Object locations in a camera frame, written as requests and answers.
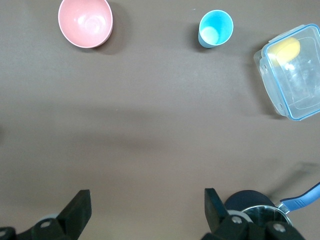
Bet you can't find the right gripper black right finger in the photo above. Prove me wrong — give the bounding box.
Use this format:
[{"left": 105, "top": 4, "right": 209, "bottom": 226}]
[{"left": 201, "top": 187, "right": 305, "bottom": 240}]

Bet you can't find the blue plastic cup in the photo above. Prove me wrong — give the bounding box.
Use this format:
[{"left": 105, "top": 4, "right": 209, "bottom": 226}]
[{"left": 197, "top": 9, "right": 235, "bottom": 49}]

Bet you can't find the pink bowl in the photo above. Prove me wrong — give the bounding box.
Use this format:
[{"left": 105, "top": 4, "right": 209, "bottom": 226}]
[{"left": 57, "top": 0, "right": 114, "bottom": 49}]

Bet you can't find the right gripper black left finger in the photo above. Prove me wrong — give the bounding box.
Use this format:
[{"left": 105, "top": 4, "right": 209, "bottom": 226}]
[{"left": 0, "top": 189, "right": 93, "bottom": 240}]

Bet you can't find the clear plastic food container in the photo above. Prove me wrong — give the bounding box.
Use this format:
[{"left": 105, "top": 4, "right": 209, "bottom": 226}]
[{"left": 253, "top": 23, "right": 320, "bottom": 122}]

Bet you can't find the yellow round food piece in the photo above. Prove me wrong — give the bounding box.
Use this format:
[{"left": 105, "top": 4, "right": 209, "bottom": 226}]
[{"left": 267, "top": 37, "right": 301, "bottom": 65}]

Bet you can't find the black saucepan with blue handle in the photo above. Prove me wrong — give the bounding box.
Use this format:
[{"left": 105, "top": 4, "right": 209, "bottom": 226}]
[{"left": 224, "top": 181, "right": 320, "bottom": 240}]

